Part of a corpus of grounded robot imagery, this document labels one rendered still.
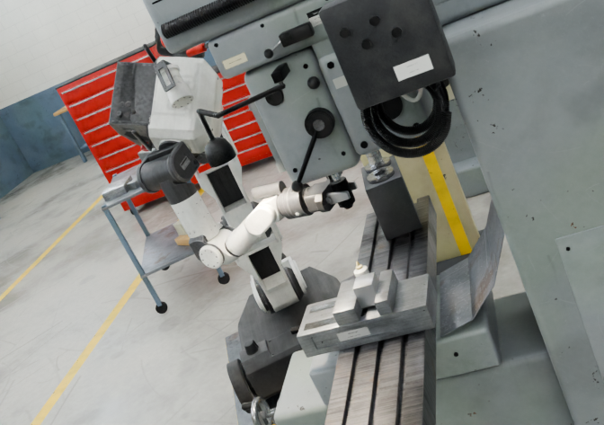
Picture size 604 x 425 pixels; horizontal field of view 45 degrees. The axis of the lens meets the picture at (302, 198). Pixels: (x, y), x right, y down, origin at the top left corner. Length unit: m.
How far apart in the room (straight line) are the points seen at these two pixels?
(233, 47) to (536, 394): 1.17
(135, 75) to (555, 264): 1.30
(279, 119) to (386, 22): 0.48
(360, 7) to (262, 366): 1.59
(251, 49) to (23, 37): 11.10
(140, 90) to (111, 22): 9.77
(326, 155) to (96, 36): 10.49
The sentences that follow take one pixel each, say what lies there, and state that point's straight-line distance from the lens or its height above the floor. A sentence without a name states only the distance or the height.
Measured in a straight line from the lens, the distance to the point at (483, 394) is 2.04.
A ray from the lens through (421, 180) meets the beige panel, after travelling 3.76.
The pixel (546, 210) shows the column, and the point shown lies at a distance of 1.69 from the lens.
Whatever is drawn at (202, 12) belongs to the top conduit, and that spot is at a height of 1.80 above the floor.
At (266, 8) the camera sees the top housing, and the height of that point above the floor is 1.75.
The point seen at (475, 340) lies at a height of 0.80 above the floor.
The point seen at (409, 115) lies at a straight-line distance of 1.70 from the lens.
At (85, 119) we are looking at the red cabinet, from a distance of 7.36.
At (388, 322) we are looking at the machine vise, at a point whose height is 0.95.
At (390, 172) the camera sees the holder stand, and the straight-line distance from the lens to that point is 2.28.
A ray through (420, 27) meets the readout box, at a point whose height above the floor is 1.63.
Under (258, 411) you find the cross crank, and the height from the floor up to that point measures 0.63.
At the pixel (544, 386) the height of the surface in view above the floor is 0.61.
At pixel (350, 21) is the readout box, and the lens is 1.40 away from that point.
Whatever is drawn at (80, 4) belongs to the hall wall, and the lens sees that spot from 12.14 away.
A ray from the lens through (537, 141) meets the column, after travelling 1.62.
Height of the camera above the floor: 1.88
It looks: 19 degrees down
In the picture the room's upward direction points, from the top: 25 degrees counter-clockwise
